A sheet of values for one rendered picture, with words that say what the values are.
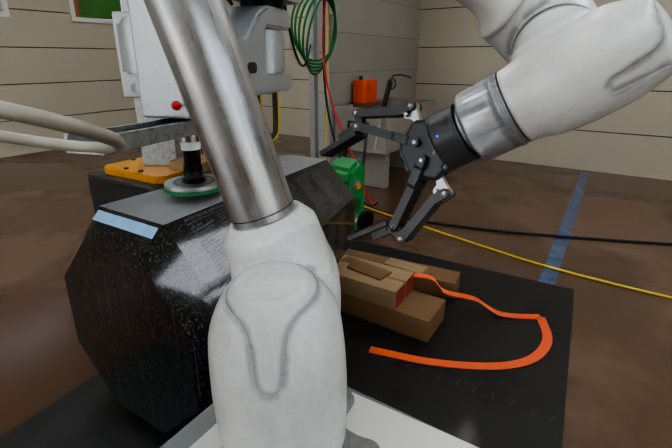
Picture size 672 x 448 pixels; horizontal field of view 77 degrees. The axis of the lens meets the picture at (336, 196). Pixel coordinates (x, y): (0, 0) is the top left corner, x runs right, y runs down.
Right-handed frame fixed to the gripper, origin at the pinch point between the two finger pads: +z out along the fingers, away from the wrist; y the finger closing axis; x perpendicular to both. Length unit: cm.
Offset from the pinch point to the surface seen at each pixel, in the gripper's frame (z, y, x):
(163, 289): 86, 4, -19
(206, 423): 30.9, -26.3, 10.8
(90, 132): 42, 30, 14
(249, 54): 65, 87, -63
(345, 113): 175, 164, -311
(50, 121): 40, 30, 22
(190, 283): 80, 3, -25
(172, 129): 71, 51, -24
